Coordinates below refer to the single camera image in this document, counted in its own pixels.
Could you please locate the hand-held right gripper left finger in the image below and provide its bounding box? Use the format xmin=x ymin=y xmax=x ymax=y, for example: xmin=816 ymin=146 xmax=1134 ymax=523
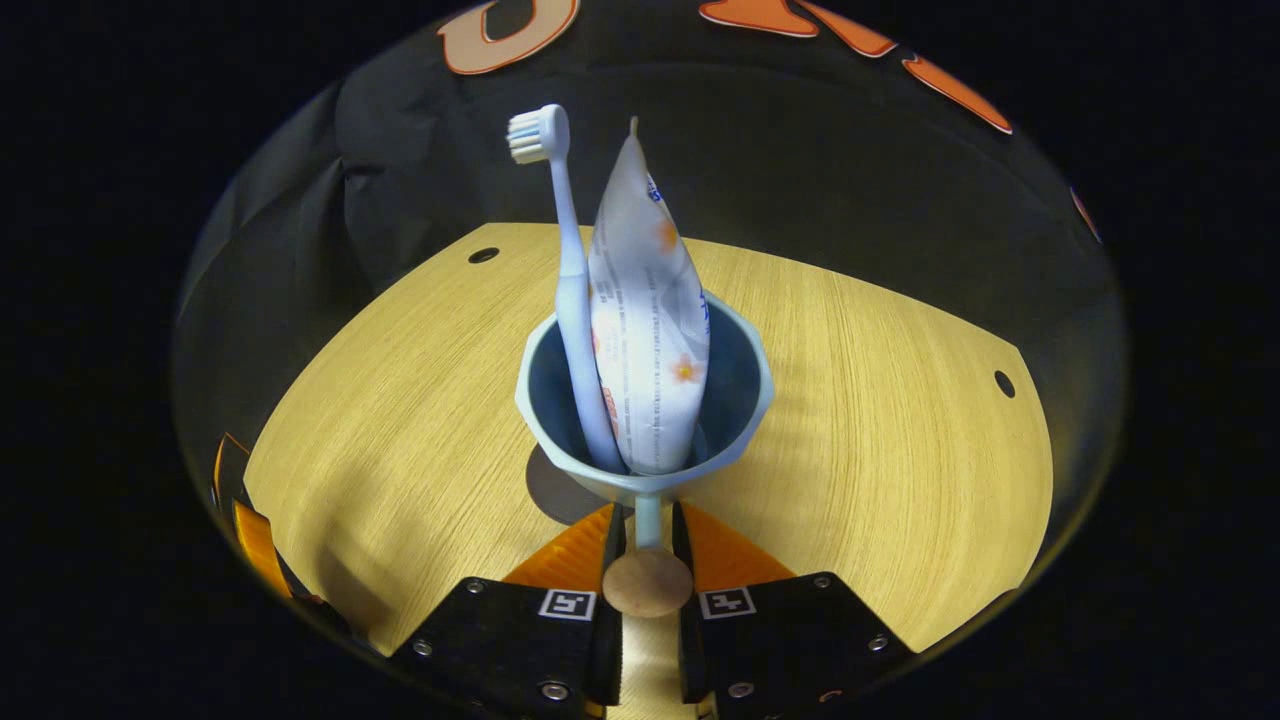
xmin=390 ymin=502 xmax=628 ymax=713

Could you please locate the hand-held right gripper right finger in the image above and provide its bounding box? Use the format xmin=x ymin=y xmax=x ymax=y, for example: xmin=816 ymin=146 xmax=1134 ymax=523
xmin=672 ymin=500 xmax=913 ymax=717

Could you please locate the pale green cup wooden handle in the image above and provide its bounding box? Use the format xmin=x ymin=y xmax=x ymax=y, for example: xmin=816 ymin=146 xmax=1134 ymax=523
xmin=515 ymin=290 xmax=776 ymax=618

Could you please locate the white toothpaste tube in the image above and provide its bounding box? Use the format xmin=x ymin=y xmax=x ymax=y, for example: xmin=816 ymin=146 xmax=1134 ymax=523
xmin=587 ymin=116 xmax=712 ymax=476

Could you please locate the pale blue toothbrush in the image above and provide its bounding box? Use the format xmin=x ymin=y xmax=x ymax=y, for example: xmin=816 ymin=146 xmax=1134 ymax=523
xmin=507 ymin=104 xmax=629 ymax=473

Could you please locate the wooden desktop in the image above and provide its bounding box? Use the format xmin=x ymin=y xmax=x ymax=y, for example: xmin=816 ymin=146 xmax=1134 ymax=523
xmin=243 ymin=222 xmax=1054 ymax=720

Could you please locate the black backdrop cloth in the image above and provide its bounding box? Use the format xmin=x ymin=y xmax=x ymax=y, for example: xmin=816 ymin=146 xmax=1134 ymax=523
xmin=170 ymin=0 xmax=1131 ymax=501

